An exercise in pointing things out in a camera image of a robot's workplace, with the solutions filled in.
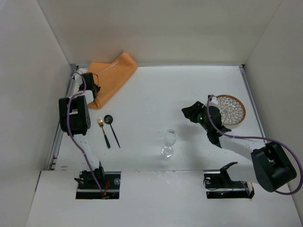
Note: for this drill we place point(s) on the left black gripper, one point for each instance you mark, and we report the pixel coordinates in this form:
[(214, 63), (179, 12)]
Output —
[(95, 87)]

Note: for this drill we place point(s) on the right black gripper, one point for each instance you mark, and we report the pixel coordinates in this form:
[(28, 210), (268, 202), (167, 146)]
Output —
[(195, 112)]

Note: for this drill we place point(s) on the black slotted spoon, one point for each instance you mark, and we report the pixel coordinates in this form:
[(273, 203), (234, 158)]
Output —
[(108, 119)]

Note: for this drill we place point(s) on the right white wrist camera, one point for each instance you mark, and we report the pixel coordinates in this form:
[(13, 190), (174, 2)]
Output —
[(212, 101)]

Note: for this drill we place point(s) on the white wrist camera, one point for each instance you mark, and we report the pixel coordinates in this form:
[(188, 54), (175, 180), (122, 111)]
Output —
[(212, 101), (77, 78)]

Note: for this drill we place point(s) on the clear wine glass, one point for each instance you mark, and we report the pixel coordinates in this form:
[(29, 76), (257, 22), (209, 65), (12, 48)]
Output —
[(169, 140)]

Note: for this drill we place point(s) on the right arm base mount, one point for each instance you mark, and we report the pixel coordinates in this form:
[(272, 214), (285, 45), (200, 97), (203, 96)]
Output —
[(219, 185)]

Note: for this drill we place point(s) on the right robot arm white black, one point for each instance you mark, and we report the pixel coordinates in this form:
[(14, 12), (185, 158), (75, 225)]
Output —
[(271, 166)]

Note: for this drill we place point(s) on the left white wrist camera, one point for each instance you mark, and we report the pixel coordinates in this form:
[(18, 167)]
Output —
[(77, 78)]

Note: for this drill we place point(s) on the orange cloth placemat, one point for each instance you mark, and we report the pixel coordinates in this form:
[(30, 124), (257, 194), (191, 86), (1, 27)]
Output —
[(111, 77)]

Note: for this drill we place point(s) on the patterned ceramic plate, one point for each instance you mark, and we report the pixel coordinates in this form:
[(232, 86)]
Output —
[(231, 109)]

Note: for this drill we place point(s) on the gold fork black handle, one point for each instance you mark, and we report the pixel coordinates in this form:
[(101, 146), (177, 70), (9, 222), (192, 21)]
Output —
[(101, 125)]

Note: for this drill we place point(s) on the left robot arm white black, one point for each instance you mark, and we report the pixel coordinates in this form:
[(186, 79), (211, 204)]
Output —
[(75, 121)]

